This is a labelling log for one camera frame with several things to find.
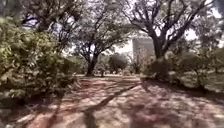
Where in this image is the red brick path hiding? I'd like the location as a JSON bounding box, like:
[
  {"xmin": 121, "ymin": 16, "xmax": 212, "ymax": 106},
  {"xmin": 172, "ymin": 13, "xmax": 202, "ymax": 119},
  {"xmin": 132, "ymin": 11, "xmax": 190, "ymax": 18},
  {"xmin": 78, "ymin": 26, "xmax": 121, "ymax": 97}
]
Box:
[{"xmin": 0, "ymin": 75, "xmax": 224, "ymax": 128}]

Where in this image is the leafy green bush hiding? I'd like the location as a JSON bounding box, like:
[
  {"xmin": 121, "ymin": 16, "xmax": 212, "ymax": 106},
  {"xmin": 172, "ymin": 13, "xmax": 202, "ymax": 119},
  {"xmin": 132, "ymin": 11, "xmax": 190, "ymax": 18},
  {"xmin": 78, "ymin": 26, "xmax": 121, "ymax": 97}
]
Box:
[
  {"xmin": 0, "ymin": 16, "xmax": 84, "ymax": 108},
  {"xmin": 141, "ymin": 46, "xmax": 224, "ymax": 93}
]

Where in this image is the large dark-trunked tree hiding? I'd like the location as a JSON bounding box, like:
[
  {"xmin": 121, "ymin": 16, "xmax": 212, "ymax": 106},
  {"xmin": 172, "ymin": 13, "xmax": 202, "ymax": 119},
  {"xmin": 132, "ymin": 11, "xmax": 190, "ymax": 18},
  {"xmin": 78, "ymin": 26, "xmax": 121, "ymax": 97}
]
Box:
[
  {"xmin": 123, "ymin": 0, "xmax": 214, "ymax": 73},
  {"xmin": 56, "ymin": 0, "xmax": 134, "ymax": 78}
]

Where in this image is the grey building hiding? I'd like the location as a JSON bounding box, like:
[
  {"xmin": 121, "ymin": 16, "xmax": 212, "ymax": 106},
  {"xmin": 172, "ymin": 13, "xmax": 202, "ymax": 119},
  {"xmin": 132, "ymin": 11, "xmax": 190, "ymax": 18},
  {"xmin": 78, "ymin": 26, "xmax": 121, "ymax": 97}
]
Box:
[{"xmin": 131, "ymin": 36, "xmax": 156, "ymax": 66}]

